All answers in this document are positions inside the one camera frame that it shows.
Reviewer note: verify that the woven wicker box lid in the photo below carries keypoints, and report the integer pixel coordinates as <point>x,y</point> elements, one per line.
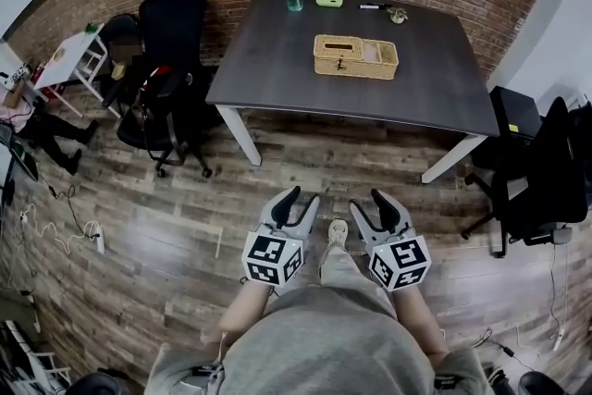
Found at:
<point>337,47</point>

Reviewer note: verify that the black office chair with jacket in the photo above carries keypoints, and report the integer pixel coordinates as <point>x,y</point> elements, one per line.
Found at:
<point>173,37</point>

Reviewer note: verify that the black pen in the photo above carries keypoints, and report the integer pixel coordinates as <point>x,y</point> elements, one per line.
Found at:
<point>373,6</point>

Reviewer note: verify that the red and black bag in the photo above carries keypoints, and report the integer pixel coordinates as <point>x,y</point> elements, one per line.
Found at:
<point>162,83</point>

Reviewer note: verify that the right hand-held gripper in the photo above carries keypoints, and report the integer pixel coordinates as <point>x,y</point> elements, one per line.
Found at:
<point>400,263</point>

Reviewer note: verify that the person's left forearm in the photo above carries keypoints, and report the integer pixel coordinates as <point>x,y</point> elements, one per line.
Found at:
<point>245,305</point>

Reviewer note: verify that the person's grey trouser leg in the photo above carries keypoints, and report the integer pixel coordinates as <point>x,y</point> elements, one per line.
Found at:
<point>340,268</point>

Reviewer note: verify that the person's right forearm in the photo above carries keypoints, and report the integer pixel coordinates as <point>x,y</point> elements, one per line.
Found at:
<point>418,319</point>

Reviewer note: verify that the small white side table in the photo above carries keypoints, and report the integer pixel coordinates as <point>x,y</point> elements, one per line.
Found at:
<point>69,55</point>

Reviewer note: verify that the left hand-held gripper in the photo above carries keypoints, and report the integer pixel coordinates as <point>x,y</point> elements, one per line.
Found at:
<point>270,256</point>

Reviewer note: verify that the black mesh office chair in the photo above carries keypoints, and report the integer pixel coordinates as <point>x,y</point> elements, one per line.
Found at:
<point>541,180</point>

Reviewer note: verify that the black cabinet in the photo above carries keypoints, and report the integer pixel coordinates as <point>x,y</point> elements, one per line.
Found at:
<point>513,115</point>

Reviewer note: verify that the person's beige shoe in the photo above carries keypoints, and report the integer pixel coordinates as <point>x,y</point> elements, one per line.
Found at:
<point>337,230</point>

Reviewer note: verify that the woven wicker box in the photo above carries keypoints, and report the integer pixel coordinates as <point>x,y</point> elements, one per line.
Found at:
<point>370,62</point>

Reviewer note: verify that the white power strip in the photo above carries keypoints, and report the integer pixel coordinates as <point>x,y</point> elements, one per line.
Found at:
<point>100,238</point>

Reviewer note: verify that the dark grey table white legs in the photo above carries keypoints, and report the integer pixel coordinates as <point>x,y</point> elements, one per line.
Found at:
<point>287,69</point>

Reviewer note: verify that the person's grey sweatshirt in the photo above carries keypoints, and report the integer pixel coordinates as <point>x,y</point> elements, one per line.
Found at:
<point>324,347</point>

